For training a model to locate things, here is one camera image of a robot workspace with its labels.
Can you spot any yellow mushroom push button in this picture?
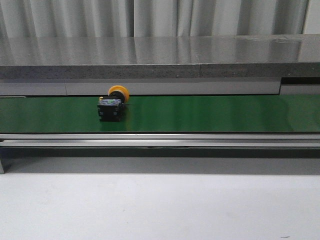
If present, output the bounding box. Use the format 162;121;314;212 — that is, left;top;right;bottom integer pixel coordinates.
97;85;130;122

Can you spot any green conveyor belt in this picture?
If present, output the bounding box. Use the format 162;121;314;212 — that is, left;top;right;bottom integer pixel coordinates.
0;95;320;134

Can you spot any grey stone slab table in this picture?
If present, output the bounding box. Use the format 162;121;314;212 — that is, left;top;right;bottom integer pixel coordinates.
0;34;320;80

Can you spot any grey rear conveyor guard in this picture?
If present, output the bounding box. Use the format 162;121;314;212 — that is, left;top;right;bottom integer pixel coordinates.
0;77;320;96

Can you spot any grey conveyor support leg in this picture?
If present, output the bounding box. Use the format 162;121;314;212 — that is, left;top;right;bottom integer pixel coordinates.
0;148;12;174

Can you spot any grey pleated curtain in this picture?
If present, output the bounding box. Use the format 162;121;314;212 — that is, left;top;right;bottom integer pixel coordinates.
0;0;309;38

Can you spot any aluminium front conveyor rail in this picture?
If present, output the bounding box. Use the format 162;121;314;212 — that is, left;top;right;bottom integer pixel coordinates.
0;133;320;148

